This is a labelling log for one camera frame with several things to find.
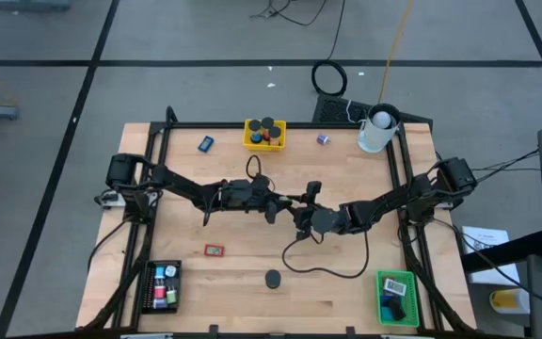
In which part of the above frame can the black floor cable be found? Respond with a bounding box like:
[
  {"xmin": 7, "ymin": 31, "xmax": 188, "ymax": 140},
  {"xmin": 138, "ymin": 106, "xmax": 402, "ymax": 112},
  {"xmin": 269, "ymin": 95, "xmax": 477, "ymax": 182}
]
[{"xmin": 326, "ymin": 0, "xmax": 347, "ymax": 62}]

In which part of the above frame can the yellow plastic basket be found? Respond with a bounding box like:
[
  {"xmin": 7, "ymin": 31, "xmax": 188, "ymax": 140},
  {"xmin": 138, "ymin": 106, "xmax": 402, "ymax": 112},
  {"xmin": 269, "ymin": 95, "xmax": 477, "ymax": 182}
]
[{"xmin": 242, "ymin": 118, "xmax": 287, "ymax": 153}]

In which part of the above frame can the black plastic basket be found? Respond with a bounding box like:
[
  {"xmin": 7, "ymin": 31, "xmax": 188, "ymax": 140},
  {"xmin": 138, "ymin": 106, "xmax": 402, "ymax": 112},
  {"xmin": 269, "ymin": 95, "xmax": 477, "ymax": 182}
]
[{"xmin": 140, "ymin": 259, "xmax": 183, "ymax": 315}]

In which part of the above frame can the coiled black cable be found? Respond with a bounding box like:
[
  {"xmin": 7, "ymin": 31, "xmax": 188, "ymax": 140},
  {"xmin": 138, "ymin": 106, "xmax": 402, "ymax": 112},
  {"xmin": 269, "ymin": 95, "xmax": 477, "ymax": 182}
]
[{"xmin": 310, "ymin": 59, "xmax": 349, "ymax": 98}]

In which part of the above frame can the yellow cable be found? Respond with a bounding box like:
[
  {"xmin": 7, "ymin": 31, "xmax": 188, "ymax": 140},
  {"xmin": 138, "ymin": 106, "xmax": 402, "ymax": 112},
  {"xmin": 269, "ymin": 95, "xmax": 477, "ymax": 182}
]
[{"xmin": 376, "ymin": 0, "xmax": 415, "ymax": 104}]

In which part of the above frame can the black perforated panel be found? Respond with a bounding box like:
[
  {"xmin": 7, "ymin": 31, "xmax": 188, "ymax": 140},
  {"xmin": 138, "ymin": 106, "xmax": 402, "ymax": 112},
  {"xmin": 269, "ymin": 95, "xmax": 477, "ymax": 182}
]
[{"xmin": 311, "ymin": 93, "xmax": 435, "ymax": 126}]

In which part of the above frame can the white cup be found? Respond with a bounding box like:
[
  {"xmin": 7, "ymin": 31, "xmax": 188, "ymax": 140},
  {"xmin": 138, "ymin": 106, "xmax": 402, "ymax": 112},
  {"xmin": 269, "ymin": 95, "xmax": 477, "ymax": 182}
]
[{"xmin": 356, "ymin": 102, "xmax": 402, "ymax": 154}]

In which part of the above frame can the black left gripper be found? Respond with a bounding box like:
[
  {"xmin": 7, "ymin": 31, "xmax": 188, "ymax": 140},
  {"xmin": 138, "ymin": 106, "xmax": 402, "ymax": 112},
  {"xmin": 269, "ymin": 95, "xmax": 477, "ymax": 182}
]
[{"xmin": 245, "ymin": 173, "xmax": 296, "ymax": 225}]

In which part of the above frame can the small silver clamp box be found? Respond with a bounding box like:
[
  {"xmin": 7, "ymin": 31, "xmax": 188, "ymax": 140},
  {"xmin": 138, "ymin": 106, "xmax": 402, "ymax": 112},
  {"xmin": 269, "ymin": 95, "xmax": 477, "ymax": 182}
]
[{"xmin": 94, "ymin": 192, "xmax": 124, "ymax": 210}]

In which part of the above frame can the white paper booklet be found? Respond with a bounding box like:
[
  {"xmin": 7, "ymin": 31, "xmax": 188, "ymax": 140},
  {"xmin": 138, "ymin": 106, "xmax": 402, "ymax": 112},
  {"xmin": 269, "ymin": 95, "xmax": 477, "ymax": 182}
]
[{"xmin": 460, "ymin": 225, "xmax": 521, "ymax": 286}]

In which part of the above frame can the large hourglass white sand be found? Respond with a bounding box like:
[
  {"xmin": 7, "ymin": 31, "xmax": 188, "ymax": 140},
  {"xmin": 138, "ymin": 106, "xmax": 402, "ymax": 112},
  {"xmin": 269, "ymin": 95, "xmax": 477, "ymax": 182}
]
[{"xmin": 263, "ymin": 268, "xmax": 282, "ymax": 290}]

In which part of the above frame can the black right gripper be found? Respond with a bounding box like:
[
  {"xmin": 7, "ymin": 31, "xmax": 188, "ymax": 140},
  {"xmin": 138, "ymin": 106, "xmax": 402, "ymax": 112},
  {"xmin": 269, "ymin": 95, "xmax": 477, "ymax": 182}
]
[{"xmin": 288, "ymin": 180, "xmax": 324, "ymax": 241}]

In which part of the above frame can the yellow and white bottle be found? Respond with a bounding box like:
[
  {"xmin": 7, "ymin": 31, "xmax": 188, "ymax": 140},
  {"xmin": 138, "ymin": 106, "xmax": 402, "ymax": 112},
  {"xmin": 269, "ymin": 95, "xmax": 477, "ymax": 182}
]
[{"xmin": 488, "ymin": 287, "xmax": 531, "ymax": 315}]

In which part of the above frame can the green plastic basket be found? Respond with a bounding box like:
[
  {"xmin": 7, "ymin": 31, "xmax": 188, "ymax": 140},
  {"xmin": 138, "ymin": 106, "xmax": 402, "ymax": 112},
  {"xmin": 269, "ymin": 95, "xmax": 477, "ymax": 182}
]
[{"xmin": 375, "ymin": 269, "xmax": 422, "ymax": 329}]

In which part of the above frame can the black metal table frame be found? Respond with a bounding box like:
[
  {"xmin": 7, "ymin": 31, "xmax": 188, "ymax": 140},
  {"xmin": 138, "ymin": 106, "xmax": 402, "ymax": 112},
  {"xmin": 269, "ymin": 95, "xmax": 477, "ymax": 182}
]
[{"xmin": 82, "ymin": 106, "xmax": 479, "ymax": 339}]

